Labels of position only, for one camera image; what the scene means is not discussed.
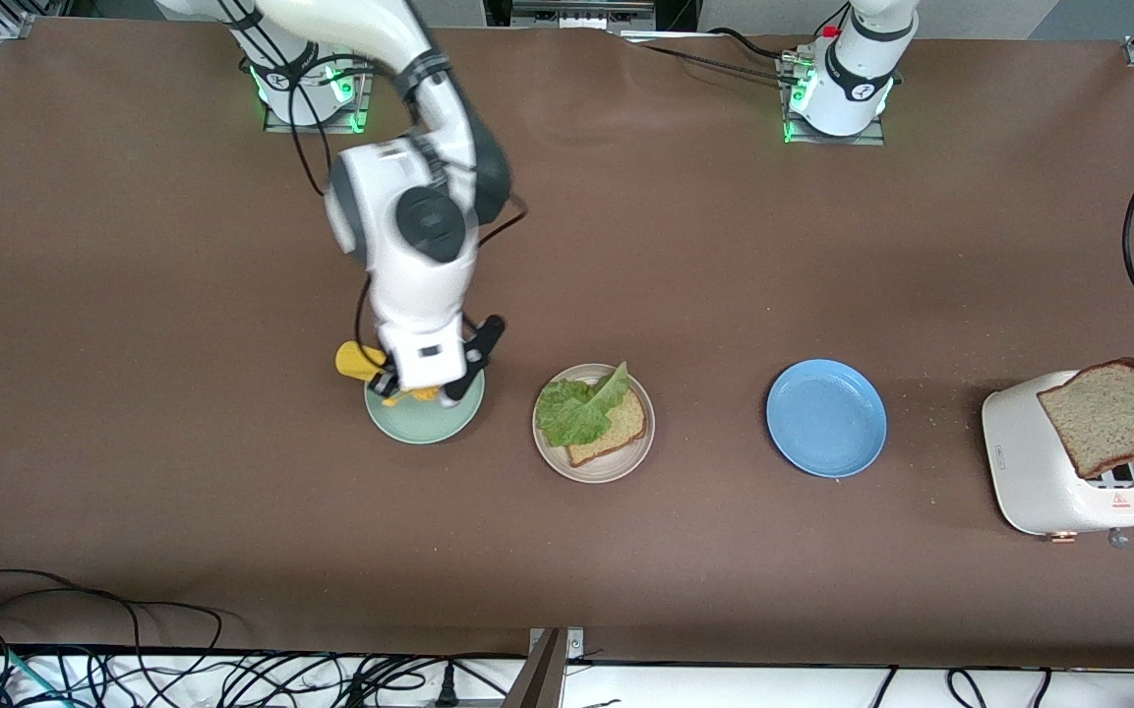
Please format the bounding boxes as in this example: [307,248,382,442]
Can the yellow mustard squeeze bottle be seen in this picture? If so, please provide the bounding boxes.
[335,341,442,407]

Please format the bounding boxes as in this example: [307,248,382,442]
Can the brown bread slice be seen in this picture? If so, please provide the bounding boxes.
[1037,358,1134,480]
[567,388,648,468]

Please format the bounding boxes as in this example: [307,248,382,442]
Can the green lettuce leaf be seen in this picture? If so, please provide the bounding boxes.
[535,361,630,448]

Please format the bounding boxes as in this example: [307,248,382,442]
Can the mint green plate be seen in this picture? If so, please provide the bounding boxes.
[364,372,486,445]

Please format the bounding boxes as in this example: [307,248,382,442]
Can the beige plate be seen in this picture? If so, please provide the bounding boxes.
[532,364,656,484]

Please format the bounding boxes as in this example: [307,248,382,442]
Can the blue plate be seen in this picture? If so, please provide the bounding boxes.
[766,359,888,479]

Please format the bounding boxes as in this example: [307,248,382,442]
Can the white toaster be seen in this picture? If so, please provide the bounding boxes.
[982,371,1134,548]

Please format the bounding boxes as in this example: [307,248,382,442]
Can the grey metal device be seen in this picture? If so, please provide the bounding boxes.
[510,0,658,30]

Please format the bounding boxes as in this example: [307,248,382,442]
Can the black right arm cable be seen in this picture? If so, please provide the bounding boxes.
[289,59,529,347]

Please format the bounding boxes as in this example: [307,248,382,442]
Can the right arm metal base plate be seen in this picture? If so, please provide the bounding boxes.
[264,39,378,135]

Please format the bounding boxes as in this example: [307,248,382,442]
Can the tangled black cables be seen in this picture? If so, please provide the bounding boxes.
[0,644,528,708]

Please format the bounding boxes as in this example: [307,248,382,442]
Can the looped black cable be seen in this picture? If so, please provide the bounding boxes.
[0,568,225,655]

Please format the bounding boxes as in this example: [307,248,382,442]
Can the small metal bracket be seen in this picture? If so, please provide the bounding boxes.
[527,627,585,662]

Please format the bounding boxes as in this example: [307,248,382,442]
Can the grey metal post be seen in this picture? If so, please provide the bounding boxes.
[503,627,567,708]

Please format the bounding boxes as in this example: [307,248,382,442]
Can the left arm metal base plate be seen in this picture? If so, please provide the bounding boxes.
[776,54,887,147]

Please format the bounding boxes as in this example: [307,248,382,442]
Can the black braided cable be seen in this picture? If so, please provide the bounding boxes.
[623,28,806,88]

